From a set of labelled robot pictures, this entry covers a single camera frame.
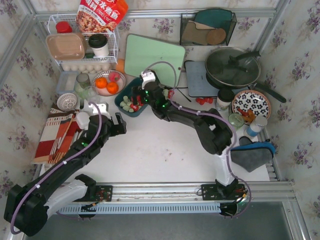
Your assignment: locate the teal storage basket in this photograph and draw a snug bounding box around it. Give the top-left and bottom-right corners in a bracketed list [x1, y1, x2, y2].
[114, 78, 147, 118]

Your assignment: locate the orange fruit behind board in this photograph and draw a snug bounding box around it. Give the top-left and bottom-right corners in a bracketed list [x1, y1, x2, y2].
[115, 58, 125, 74]

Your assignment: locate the white cup on rack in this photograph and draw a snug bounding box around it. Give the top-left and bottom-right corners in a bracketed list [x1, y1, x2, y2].
[88, 33, 109, 57]

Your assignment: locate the red snack bag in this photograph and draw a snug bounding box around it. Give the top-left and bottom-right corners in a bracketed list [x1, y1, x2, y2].
[75, 0, 129, 33]

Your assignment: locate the glass fruit plate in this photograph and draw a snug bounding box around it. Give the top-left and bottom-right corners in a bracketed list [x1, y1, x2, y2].
[92, 70, 126, 97]

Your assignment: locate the striped orange cloth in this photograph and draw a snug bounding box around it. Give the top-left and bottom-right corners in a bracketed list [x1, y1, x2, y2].
[32, 104, 80, 164]

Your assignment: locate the red capsule cluster bottom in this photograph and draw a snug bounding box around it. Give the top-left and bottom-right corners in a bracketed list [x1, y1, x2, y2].
[130, 104, 139, 112]

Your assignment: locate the red capsule by cooker left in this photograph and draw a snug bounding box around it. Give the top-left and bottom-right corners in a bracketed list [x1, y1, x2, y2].
[195, 98, 206, 105]

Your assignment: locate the green cutting board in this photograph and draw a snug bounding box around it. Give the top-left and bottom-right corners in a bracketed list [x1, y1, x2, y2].
[124, 33, 186, 87]

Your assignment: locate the white plastic scoop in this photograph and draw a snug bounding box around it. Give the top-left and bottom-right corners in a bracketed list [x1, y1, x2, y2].
[75, 111, 90, 130]

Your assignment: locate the green tinted glass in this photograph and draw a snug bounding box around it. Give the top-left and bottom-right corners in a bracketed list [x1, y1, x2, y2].
[74, 73, 91, 99]

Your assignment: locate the white wire rack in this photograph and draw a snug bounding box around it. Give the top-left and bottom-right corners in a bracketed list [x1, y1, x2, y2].
[45, 13, 120, 65]

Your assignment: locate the flower pattern plate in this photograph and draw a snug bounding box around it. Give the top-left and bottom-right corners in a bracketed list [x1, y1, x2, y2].
[231, 90, 272, 119]

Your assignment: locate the red capsule by cooker right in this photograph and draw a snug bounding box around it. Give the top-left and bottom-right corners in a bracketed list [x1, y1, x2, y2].
[204, 97, 214, 104]

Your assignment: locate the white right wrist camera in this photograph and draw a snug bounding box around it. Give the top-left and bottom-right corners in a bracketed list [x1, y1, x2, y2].
[140, 70, 156, 90]

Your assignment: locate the green capsule cluster top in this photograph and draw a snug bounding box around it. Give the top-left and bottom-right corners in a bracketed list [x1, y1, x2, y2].
[122, 105, 130, 112]

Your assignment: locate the red lid jar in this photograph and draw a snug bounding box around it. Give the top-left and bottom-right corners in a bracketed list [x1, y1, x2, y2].
[55, 21, 73, 34]

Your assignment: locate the round cork coaster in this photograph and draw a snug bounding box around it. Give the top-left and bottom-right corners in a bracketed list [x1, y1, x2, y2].
[206, 28, 227, 45]

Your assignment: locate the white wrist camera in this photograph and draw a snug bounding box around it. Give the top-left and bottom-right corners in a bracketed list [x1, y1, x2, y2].
[140, 70, 156, 90]
[82, 102, 111, 119]

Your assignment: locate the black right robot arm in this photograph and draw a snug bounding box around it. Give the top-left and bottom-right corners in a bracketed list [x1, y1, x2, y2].
[131, 78, 239, 200]

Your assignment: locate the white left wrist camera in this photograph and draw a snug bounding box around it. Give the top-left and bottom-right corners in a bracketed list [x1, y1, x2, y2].
[82, 102, 111, 119]

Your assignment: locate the grey induction cooker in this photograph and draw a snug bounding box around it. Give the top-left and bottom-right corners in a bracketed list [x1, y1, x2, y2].
[184, 60, 219, 98]

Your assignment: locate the white strainer bowl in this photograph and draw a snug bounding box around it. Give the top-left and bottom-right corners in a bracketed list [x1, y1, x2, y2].
[57, 93, 78, 112]

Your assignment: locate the black power cable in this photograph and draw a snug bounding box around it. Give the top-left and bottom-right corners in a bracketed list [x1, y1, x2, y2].
[174, 59, 191, 90]

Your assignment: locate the red capsule near board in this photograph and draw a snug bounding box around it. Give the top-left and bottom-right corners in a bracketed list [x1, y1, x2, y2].
[167, 89, 175, 99]

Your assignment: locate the black wok pan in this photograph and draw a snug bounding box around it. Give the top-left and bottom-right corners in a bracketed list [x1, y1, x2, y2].
[204, 47, 287, 103]

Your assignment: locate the beige plastic container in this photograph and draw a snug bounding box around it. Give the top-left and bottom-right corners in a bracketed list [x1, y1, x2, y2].
[46, 33, 87, 61]

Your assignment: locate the green glass jar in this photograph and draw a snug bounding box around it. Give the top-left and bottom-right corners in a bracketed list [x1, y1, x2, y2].
[228, 113, 245, 130]

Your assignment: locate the black mesh holder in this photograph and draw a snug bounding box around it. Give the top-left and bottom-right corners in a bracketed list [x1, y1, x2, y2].
[179, 8, 237, 46]

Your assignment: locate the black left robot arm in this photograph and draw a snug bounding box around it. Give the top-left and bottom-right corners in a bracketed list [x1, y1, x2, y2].
[3, 112, 127, 237]

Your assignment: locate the paper coffee cup black lid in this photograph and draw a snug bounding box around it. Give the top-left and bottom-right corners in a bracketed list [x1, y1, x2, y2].
[215, 88, 235, 111]

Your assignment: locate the red capsule by cooker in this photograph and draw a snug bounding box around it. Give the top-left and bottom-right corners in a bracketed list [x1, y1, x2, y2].
[204, 97, 214, 104]
[195, 98, 206, 105]

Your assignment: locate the clear glass cup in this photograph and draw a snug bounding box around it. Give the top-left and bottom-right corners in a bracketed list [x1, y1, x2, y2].
[84, 86, 100, 104]

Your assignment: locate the white egg tray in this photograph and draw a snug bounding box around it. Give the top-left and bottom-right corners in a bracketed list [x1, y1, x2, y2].
[61, 62, 113, 74]

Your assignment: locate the clear storage box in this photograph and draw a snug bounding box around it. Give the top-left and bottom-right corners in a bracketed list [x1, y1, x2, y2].
[56, 71, 79, 95]

